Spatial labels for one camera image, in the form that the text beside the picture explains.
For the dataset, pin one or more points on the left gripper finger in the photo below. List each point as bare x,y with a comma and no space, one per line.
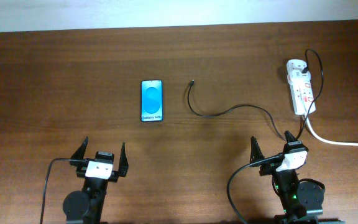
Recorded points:
123,163
78,156

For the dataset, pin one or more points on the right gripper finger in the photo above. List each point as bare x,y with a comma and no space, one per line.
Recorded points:
256,154
289,137

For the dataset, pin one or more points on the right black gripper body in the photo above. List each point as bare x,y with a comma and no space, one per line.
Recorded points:
281,178

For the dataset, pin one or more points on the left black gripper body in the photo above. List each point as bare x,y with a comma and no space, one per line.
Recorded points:
113,178

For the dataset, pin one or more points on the white power strip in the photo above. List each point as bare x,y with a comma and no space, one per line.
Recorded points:
301,93

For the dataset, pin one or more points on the blue screen smartphone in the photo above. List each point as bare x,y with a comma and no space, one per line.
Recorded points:
151,101

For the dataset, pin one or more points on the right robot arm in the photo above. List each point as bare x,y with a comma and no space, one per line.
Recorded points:
301,199

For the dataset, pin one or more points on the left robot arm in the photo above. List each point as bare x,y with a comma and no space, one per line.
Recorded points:
86,205

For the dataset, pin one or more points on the white charger plug adapter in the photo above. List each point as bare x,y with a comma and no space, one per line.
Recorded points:
300,75

